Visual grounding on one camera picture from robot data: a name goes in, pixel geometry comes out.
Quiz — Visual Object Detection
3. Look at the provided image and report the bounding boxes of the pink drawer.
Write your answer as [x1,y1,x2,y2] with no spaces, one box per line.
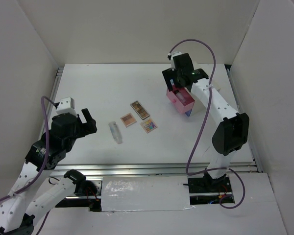
[166,87,195,114]

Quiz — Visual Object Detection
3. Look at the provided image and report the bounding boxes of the clear plastic bottle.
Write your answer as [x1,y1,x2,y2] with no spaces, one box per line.
[108,121,123,144]

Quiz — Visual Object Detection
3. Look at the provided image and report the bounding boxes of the small bottle black cap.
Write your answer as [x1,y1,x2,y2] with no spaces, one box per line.
[174,90,187,105]

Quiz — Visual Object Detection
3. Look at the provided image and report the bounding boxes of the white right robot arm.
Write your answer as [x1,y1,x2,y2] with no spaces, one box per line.
[162,51,249,192]

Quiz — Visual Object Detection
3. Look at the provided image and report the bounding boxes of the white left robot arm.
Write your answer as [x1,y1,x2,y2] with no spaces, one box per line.
[0,109,97,235]

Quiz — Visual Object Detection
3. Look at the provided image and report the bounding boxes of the white drawer cabinet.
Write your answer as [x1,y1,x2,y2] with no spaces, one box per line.
[186,62,221,116]

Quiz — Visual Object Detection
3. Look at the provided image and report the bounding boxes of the purple-blue drawer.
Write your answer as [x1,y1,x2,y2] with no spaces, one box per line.
[185,109,192,117]

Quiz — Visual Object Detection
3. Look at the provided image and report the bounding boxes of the pink four-pan eyeshadow palette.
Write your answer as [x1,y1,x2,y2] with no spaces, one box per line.
[120,113,137,127]

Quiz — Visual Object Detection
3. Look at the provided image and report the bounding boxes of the long brown eyeshadow palette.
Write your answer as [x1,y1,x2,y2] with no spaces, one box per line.
[130,101,150,120]

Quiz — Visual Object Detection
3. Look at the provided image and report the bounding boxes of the colourful glitter eyeshadow palette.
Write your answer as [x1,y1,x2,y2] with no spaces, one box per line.
[140,118,158,133]

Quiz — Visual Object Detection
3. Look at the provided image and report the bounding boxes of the white front cover board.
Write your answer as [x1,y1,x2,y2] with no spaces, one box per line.
[101,176,192,212]

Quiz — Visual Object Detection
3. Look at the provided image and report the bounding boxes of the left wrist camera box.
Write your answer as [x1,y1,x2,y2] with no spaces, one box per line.
[56,97,77,117]

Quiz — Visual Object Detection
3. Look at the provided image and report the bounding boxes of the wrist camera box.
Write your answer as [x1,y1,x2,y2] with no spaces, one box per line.
[56,97,77,117]
[167,50,183,71]

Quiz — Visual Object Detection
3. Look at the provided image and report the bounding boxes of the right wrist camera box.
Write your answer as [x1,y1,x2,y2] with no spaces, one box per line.
[167,50,183,71]

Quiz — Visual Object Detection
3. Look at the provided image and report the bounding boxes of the aluminium frame rail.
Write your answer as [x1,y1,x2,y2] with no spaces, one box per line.
[26,66,263,179]

